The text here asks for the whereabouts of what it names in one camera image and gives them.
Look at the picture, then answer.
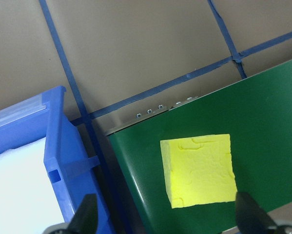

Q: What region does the yellow foam block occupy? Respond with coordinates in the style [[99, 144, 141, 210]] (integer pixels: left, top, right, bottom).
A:
[[159, 133, 238, 209]]

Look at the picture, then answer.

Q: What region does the white foam pad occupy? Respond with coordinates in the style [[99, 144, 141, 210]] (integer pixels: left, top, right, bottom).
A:
[[0, 136, 66, 229]]

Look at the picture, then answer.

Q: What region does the blue plastic bin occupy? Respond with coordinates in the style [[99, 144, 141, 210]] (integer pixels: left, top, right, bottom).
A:
[[0, 85, 116, 234]]

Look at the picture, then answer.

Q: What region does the green conveyor belt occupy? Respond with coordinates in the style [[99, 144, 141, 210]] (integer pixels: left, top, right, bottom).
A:
[[106, 55, 292, 234]]

